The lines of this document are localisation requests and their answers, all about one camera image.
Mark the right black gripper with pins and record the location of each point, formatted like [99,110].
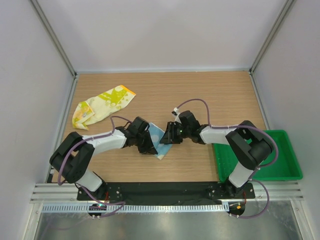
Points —
[170,136]

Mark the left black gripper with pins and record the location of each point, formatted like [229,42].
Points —
[149,147]

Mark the yellow green printed towel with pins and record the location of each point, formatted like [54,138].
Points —
[97,108]

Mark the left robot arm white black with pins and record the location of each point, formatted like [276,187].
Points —
[72,158]

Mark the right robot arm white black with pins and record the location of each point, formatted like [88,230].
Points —
[250,145]

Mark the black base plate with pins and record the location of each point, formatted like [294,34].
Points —
[172,193]

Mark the perforated metal cable rail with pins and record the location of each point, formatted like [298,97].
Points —
[99,208]

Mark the left aluminium frame post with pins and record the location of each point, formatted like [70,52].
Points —
[52,35]

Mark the aluminium frame post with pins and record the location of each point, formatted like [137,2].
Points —
[52,35]
[280,19]

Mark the right aluminium frame post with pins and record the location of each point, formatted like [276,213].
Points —
[280,19]

